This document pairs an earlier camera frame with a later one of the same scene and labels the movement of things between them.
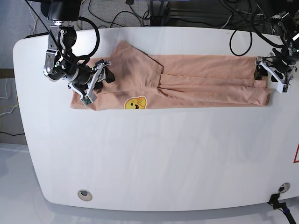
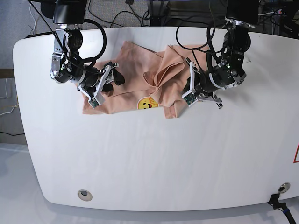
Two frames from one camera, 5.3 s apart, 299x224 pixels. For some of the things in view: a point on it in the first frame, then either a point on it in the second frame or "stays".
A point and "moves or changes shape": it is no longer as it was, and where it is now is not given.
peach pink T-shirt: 138,80 moves or changes shape
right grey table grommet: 284,187 stays
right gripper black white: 283,69 to 201,86
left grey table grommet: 84,195 stays
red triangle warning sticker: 296,159 stays
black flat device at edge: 37,35 stays
